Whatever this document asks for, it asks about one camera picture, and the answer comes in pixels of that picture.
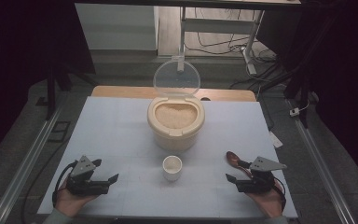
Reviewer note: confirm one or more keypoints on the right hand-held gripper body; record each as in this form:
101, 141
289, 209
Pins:
261, 182

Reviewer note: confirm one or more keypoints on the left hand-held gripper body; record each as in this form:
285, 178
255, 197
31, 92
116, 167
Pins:
80, 183

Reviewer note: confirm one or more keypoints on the brown wooden spoon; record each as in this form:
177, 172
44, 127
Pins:
232, 158

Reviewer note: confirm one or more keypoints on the white cup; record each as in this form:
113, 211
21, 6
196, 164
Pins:
172, 169

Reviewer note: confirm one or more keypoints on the cream rice container with lid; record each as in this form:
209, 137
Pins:
175, 140

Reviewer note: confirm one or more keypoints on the brown granules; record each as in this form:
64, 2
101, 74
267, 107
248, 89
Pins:
176, 115

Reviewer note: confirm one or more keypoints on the person's left hand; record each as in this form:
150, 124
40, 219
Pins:
68, 202

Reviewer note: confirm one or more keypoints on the person's right hand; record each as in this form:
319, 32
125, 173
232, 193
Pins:
272, 203

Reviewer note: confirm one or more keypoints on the white paper tag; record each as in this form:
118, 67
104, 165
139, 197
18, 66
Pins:
275, 140

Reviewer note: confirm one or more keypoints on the white table cover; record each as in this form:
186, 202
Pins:
121, 130

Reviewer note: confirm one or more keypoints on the white power adapter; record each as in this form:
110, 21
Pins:
294, 112

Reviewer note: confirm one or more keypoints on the black metal stand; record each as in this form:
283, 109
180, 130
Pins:
304, 96
51, 93

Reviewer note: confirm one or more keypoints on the white cabinet panel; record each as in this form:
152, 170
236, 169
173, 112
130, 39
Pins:
115, 28

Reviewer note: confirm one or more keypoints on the aluminium rail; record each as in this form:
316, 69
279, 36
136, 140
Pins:
323, 168
28, 161

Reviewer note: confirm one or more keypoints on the white desk frame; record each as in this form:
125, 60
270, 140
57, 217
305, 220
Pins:
217, 25

